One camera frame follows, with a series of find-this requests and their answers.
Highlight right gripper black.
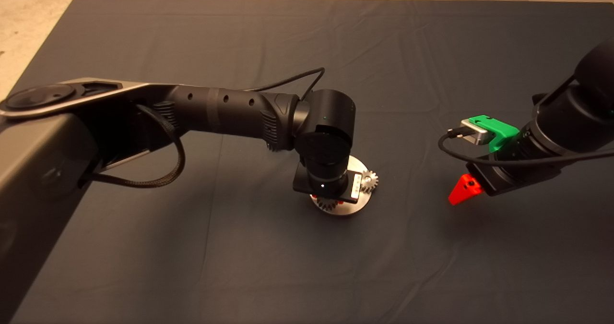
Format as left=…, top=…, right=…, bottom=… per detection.
left=448, top=160, right=562, bottom=206

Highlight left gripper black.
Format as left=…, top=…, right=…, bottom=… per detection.
left=293, top=163, right=364, bottom=205

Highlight round metal carrier plate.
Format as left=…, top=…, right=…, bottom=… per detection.
left=309, top=155, right=374, bottom=216

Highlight dark grey table cloth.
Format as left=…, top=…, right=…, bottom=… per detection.
left=0, top=0, right=614, bottom=324

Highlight long black braided sleeve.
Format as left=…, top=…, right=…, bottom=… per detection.
left=88, top=103, right=187, bottom=189

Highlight black camera cable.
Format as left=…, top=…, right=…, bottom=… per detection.
left=246, top=67, right=326, bottom=102
left=437, top=128, right=614, bottom=167

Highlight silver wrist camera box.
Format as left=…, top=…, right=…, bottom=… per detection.
left=460, top=119, right=490, bottom=146

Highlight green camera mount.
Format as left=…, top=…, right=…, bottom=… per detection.
left=468, top=115, right=520, bottom=153

